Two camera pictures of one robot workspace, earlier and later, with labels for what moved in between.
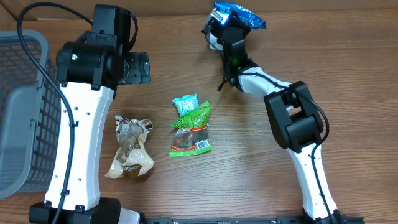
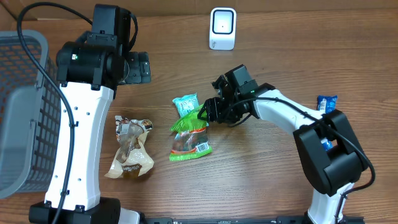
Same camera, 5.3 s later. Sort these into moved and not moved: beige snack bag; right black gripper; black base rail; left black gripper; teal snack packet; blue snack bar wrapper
Moved: blue snack bar wrapper; right black gripper
Not moved: beige snack bag; black base rail; teal snack packet; left black gripper
